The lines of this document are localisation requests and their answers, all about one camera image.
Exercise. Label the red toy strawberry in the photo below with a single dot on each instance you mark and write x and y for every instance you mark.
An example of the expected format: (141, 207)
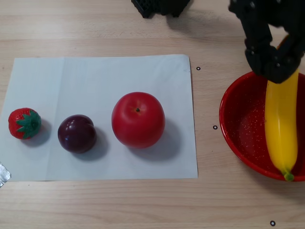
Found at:
(16, 124)

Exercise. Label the dark purple toy plum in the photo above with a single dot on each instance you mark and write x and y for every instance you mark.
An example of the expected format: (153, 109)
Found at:
(76, 136)

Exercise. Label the red toy apple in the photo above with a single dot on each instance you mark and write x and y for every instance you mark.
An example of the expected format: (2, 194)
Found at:
(138, 124)

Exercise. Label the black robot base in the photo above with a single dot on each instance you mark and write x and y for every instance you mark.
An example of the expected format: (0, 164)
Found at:
(145, 8)

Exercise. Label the red speckled bowl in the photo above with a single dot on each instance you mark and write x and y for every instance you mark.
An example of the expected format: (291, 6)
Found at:
(243, 124)

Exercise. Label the yellow toy banana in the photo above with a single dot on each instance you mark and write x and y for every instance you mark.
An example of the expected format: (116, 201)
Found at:
(281, 119)

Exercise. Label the grey tape piece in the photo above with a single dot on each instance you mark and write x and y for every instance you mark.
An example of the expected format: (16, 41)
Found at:
(3, 175)

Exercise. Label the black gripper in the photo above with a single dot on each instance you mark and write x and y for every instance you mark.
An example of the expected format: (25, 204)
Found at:
(261, 48)

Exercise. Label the white paper sheet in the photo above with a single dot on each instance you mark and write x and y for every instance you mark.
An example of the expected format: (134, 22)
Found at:
(95, 78)

